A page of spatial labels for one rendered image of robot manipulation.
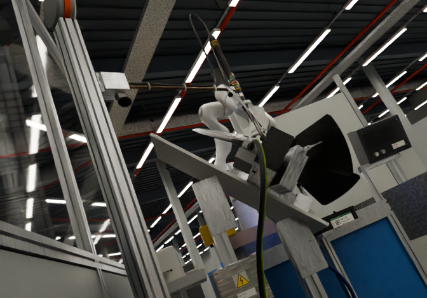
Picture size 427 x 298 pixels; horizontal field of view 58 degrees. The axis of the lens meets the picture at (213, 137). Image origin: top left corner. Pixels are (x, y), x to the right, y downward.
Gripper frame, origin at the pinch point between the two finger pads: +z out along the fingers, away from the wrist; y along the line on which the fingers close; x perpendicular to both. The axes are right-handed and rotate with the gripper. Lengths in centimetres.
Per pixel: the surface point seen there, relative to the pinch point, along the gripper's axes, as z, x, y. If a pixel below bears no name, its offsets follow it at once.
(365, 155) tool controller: -5, 56, -11
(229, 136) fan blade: -6.2, -17.7, 27.1
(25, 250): 46, -61, 111
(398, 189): -8, 121, -107
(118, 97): -11, -58, 59
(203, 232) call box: 27.4, -31.5, -8.7
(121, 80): -17, -56, 60
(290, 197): 20.8, 5.2, 21.0
